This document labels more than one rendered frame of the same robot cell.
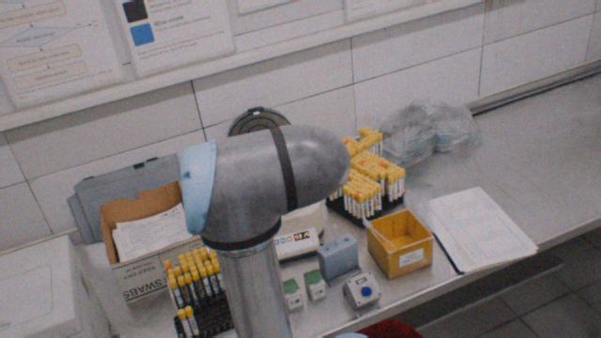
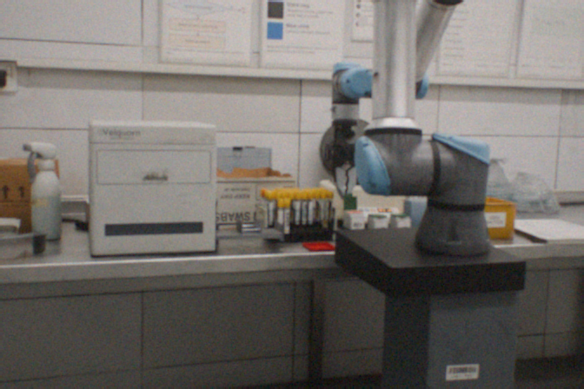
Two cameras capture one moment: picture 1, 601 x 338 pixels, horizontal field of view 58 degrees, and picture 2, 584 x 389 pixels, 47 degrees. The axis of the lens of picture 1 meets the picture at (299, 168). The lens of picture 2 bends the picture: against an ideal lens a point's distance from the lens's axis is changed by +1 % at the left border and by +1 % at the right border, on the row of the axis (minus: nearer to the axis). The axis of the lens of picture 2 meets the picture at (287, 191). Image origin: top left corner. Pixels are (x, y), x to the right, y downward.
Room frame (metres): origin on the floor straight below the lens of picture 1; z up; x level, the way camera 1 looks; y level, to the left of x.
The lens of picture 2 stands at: (-0.82, 0.27, 1.22)
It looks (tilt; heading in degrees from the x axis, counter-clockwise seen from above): 7 degrees down; 1
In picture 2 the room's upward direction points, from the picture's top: 2 degrees clockwise
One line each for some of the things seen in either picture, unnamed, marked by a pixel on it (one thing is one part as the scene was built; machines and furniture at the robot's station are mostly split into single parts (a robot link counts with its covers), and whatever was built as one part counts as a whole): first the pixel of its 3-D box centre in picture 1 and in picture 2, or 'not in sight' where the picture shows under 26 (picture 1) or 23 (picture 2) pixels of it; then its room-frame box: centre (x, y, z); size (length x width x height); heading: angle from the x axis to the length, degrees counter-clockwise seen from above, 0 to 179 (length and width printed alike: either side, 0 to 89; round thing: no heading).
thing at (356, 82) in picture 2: not in sight; (361, 83); (0.90, 0.12, 1.28); 0.11 x 0.11 x 0.08; 9
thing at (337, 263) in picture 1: (338, 258); (421, 217); (1.03, -0.07, 0.92); 0.10 x 0.07 x 0.10; 115
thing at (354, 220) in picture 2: not in sight; (354, 223); (0.92, 0.13, 0.92); 0.05 x 0.04 x 0.06; 20
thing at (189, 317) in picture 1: (207, 307); (298, 218); (0.92, 0.27, 0.93); 0.17 x 0.09 x 0.11; 109
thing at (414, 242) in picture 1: (398, 243); (481, 217); (1.06, -0.24, 0.92); 0.13 x 0.13 x 0.10; 16
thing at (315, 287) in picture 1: (315, 285); (400, 227); (0.96, 0.00, 0.91); 0.05 x 0.04 x 0.07; 18
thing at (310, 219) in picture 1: (279, 212); (362, 201); (1.24, 0.08, 0.94); 0.30 x 0.24 x 0.12; 9
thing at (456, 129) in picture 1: (453, 121); (529, 190); (1.61, -0.56, 0.94); 0.20 x 0.17 x 0.14; 90
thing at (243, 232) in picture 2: not in sight; (240, 229); (0.78, 0.41, 0.92); 0.21 x 0.07 x 0.05; 108
